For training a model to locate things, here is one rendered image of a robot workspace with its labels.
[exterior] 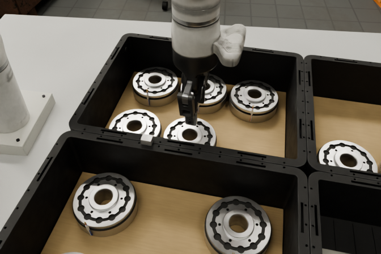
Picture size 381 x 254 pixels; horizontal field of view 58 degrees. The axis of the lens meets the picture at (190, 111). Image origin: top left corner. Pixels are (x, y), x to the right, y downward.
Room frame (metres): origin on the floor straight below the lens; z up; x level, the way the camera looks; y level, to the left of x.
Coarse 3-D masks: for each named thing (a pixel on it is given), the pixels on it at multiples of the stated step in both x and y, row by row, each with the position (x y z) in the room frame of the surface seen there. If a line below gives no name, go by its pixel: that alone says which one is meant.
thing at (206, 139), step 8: (176, 120) 0.46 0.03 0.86; (184, 120) 0.46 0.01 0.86; (200, 120) 0.46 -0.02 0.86; (168, 128) 0.44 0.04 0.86; (176, 128) 0.44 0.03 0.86; (200, 128) 0.44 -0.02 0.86; (208, 128) 0.44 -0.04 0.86; (168, 136) 0.42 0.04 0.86; (176, 136) 0.42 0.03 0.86; (208, 136) 0.42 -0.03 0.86; (208, 144) 0.40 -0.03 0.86
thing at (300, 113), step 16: (256, 48) 0.61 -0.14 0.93; (112, 64) 0.56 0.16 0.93; (96, 80) 0.50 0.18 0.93; (304, 96) 0.46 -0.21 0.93; (80, 112) 0.42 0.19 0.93; (304, 112) 0.42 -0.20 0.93; (80, 128) 0.38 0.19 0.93; (96, 128) 0.38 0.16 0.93; (304, 128) 0.38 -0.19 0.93; (160, 144) 0.35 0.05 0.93; (176, 144) 0.35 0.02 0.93; (192, 144) 0.35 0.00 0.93; (304, 144) 0.35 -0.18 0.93; (256, 160) 0.31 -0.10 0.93; (272, 160) 0.31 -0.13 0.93; (288, 160) 0.31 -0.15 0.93; (304, 160) 0.31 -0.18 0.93
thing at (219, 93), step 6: (210, 78) 0.59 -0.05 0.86; (216, 78) 0.59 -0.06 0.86; (216, 84) 0.57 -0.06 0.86; (222, 84) 0.57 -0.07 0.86; (216, 90) 0.55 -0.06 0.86; (222, 90) 0.55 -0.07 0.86; (210, 96) 0.53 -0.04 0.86; (216, 96) 0.53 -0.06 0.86; (222, 96) 0.53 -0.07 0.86; (204, 102) 0.51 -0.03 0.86; (210, 102) 0.51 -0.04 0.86; (216, 102) 0.52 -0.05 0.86
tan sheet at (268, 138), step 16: (128, 96) 0.56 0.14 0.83; (160, 112) 0.51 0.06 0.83; (176, 112) 0.51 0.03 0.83; (224, 112) 0.51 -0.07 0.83; (224, 128) 0.47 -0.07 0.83; (240, 128) 0.47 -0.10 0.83; (256, 128) 0.47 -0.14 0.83; (272, 128) 0.47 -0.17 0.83; (224, 144) 0.43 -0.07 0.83; (240, 144) 0.43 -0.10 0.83; (256, 144) 0.43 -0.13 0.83; (272, 144) 0.43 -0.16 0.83
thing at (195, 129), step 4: (180, 128) 0.44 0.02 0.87; (184, 128) 0.44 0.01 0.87; (188, 128) 0.44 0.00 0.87; (192, 128) 0.44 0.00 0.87; (196, 128) 0.44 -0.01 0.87; (180, 132) 0.43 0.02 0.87; (184, 132) 0.43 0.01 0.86; (196, 132) 0.43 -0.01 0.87; (200, 132) 0.43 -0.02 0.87; (180, 136) 0.42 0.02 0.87; (200, 136) 0.42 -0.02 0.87; (180, 140) 0.41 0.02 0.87; (184, 140) 0.41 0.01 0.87; (196, 140) 0.41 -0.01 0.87; (200, 140) 0.41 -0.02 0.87
